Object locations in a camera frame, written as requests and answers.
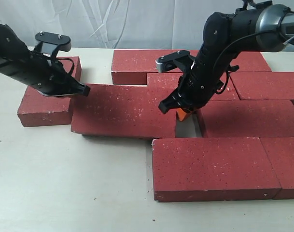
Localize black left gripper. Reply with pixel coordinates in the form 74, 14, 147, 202
0, 52, 90, 97

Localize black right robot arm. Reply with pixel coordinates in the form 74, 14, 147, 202
156, 0, 294, 114

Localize red brick with white chip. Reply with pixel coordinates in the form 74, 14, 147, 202
147, 72, 239, 101

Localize red brick front large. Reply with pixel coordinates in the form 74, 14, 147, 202
152, 137, 281, 202

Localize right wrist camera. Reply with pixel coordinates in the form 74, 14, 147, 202
155, 50, 195, 73

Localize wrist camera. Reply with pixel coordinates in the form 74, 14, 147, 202
34, 31, 71, 58
155, 50, 195, 73

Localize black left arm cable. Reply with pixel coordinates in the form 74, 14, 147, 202
0, 54, 76, 95

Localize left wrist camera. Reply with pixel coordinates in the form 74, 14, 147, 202
34, 31, 71, 58

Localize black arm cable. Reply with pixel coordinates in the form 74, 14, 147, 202
0, 54, 76, 95
213, 0, 294, 95

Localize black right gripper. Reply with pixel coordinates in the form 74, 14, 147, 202
158, 45, 238, 121

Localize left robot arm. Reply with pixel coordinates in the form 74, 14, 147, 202
0, 24, 90, 97

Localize light blue backdrop cloth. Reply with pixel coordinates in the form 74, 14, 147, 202
0, 0, 243, 50

